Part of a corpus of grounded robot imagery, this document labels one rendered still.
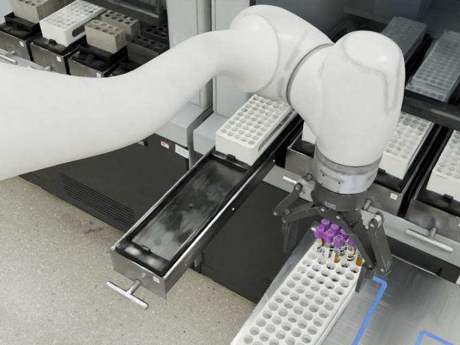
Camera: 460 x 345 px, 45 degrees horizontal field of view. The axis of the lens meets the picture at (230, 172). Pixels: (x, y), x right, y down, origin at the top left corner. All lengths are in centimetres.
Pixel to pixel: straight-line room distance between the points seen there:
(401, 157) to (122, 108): 90
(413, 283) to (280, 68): 54
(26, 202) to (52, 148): 200
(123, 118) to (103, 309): 159
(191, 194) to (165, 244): 15
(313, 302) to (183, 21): 79
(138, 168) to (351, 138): 114
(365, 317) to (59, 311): 127
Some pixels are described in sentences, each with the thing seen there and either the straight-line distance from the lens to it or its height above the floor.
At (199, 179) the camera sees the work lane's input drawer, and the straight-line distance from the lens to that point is 126.
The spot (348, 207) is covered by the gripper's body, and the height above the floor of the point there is 110.
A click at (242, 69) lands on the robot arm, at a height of 128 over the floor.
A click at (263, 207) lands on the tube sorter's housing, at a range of 152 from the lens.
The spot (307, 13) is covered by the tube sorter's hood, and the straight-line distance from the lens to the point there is 123.
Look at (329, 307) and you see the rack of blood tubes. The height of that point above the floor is 87.
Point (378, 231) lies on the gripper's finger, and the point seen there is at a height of 106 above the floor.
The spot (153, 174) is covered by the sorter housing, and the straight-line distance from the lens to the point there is 173.
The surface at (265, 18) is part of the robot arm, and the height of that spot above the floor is 132.
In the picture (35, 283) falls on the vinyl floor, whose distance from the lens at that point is 216.
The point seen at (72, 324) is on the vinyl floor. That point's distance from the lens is 203.
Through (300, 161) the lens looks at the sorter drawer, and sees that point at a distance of 134.
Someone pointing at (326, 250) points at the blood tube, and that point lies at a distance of 102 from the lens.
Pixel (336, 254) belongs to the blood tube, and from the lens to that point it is 101.
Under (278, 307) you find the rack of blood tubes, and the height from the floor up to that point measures 88.
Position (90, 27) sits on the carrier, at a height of 87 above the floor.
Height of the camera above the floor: 169
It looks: 44 degrees down
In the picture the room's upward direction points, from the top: 1 degrees clockwise
